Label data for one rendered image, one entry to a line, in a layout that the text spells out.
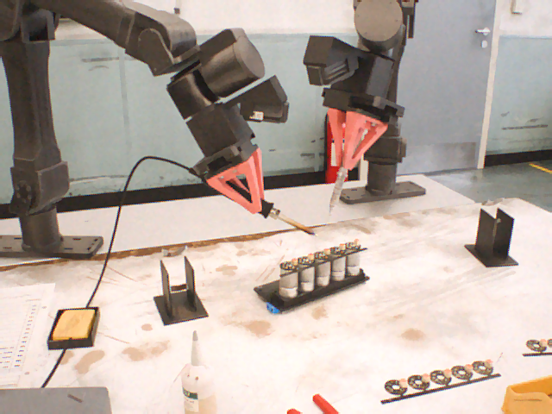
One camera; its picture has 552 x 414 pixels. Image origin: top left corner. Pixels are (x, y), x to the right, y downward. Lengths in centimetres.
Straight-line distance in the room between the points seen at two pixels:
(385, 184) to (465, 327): 49
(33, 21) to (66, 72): 236
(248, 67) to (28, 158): 40
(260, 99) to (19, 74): 38
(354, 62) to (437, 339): 36
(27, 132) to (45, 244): 19
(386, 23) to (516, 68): 375
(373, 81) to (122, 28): 33
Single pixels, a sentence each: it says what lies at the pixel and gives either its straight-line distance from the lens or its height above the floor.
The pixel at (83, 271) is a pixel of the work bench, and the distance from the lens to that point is 88.
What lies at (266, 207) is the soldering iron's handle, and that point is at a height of 88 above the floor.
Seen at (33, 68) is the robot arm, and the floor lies 106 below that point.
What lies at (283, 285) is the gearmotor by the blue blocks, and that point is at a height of 79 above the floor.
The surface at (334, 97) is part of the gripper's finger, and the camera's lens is 73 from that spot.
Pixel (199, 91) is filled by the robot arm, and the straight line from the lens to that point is 69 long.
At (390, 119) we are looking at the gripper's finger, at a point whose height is 100.
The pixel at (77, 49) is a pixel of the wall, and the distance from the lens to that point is 320.
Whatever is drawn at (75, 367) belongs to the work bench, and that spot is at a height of 75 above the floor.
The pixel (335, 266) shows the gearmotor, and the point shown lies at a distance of 76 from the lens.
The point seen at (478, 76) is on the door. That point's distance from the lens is 410.
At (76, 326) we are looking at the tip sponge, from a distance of 71.
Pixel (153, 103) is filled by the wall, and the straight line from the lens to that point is 325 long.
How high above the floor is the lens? 113
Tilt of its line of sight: 21 degrees down
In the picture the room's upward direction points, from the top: straight up
